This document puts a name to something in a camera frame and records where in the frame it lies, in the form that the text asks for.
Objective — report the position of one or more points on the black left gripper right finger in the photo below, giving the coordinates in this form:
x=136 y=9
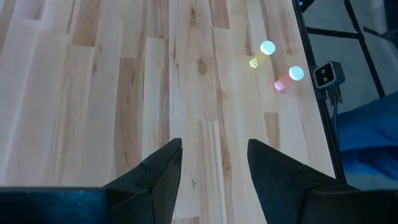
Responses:
x=280 y=186

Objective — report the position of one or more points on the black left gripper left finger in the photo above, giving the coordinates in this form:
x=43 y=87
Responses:
x=155 y=186

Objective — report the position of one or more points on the pink pill vial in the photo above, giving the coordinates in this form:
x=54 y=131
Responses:
x=296 y=73

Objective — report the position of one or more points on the yellow pill vial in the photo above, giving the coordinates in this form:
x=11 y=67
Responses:
x=267 y=48

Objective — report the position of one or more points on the person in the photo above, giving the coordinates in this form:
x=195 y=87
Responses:
x=370 y=140

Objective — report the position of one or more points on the black metal stand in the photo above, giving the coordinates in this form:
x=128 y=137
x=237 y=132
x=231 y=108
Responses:
x=335 y=32

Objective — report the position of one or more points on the black table frame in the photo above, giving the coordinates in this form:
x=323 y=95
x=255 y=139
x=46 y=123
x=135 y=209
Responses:
x=336 y=149

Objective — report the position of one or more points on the table-level camera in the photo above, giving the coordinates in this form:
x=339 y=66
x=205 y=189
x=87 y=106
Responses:
x=326 y=76

